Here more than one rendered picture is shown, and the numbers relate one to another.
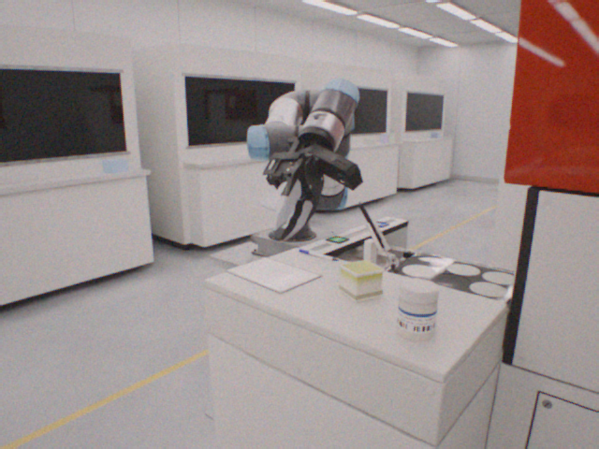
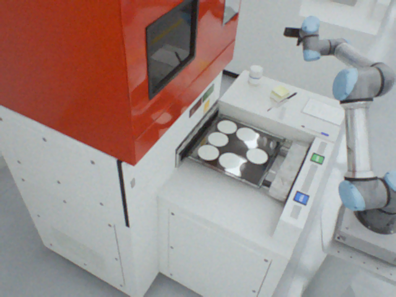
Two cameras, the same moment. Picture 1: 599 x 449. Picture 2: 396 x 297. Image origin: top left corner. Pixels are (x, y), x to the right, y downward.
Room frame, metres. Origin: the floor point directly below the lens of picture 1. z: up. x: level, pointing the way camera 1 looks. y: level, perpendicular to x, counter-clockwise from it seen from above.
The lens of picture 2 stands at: (2.31, -0.97, 2.13)
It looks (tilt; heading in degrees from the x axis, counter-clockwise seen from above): 45 degrees down; 164
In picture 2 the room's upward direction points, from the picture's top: 5 degrees clockwise
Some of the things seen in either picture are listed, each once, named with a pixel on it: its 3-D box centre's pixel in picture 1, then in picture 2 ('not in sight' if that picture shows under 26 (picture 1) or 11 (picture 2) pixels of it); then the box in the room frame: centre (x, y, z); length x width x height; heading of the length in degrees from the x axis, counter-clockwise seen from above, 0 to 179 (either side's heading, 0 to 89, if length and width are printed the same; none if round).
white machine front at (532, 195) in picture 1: (555, 239); (179, 135); (1.14, -0.73, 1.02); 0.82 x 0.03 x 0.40; 139
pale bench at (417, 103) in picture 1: (410, 132); not in sight; (8.31, -2.07, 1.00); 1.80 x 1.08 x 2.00; 139
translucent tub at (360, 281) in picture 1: (360, 281); (279, 94); (0.90, -0.13, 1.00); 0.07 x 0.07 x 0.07; 26
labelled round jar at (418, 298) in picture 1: (416, 309); (255, 75); (0.72, -0.21, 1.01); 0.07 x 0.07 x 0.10
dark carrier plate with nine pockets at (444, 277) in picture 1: (450, 281); (237, 147); (1.14, -0.43, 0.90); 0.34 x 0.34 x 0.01; 49
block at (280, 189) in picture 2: (393, 251); (279, 189); (1.42, -0.32, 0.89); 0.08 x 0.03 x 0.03; 49
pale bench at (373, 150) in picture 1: (343, 137); not in sight; (6.65, -0.63, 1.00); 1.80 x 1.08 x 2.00; 139
